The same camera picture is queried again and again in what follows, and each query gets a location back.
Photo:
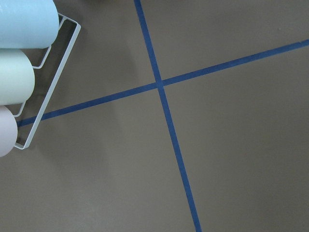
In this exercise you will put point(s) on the pale green cup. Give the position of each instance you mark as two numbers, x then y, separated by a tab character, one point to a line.
17	78

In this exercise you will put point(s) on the pale lilac cup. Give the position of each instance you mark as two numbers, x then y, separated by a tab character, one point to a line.
8	131

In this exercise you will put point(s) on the light blue cup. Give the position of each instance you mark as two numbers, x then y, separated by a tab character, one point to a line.
28	23

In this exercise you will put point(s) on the white wire cup rack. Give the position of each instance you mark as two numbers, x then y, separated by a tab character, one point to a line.
48	72

